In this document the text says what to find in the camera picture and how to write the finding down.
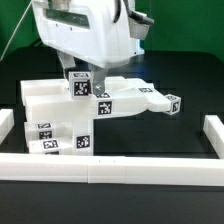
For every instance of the white chair back frame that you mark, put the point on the white chair back frame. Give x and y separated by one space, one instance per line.
49 100

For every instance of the white U-shaped obstacle fence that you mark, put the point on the white U-shaped obstacle fence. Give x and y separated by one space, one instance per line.
112 169

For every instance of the thin white rod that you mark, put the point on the thin white rod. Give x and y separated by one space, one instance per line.
17 28

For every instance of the white tagged cube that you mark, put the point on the white tagged cube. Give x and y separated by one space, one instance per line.
175 104
79 84

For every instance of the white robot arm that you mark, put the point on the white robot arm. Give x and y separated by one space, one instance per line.
139 24

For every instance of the white chair seat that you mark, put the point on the white chair seat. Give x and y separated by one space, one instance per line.
82 137

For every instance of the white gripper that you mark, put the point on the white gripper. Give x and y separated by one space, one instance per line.
95 31

